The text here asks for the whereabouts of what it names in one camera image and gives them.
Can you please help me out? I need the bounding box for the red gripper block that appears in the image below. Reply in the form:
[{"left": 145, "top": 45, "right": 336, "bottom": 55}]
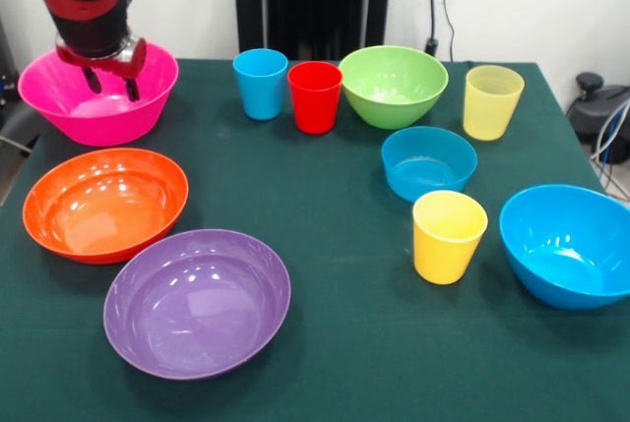
[{"left": 54, "top": 37, "right": 149, "bottom": 103}]

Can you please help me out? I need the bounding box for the pink plastic bowl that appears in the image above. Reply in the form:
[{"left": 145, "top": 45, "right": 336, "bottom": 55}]
[{"left": 17, "top": 41, "right": 180, "bottom": 149}]

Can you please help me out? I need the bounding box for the black floor device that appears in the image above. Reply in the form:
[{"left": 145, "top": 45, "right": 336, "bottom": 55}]
[
  {"left": 0, "top": 16, "right": 38, "bottom": 148},
  {"left": 565, "top": 72, "right": 630, "bottom": 165}
]

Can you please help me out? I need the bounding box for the orange plastic bowl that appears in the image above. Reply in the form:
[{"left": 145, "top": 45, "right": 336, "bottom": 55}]
[{"left": 22, "top": 148, "right": 190, "bottom": 266}]

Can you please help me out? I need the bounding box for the blue plastic cup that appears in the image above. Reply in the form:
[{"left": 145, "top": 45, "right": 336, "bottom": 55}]
[{"left": 231, "top": 47, "right": 289, "bottom": 122}]

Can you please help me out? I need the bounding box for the red plastic cup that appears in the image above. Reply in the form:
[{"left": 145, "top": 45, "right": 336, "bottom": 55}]
[{"left": 286, "top": 60, "right": 345, "bottom": 136}]

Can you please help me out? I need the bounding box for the dark green table cloth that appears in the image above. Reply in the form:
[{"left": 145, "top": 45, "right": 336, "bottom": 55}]
[{"left": 0, "top": 58, "right": 630, "bottom": 422}]

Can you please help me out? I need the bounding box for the purple plastic bowl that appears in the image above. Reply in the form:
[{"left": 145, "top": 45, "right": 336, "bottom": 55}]
[{"left": 102, "top": 228, "right": 292, "bottom": 382}]

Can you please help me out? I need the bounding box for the green plastic bowl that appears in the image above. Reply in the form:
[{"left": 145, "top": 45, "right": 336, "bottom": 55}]
[{"left": 338, "top": 44, "right": 450, "bottom": 131}]

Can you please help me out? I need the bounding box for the small dark blue bowl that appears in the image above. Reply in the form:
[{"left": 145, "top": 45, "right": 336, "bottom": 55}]
[{"left": 380, "top": 126, "right": 479, "bottom": 204}]

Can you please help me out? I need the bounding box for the yellow plastic cup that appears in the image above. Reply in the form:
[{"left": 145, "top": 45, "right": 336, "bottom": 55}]
[{"left": 411, "top": 189, "right": 489, "bottom": 286}]

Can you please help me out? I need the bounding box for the translucent yellow-green plastic cup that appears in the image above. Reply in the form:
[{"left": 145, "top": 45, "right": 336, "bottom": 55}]
[{"left": 462, "top": 64, "right": 526, "bottom": 142}]

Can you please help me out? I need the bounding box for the large light blue bowl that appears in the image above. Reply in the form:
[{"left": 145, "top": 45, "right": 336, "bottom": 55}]
[{"left": 498, "top": 183, "right": 630, "bottom": 311}]

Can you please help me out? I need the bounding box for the bundle of blue white cables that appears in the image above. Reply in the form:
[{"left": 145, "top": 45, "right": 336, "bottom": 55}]
[{"left": 589, "top": 96, "right": 630, "bottom": 200}]

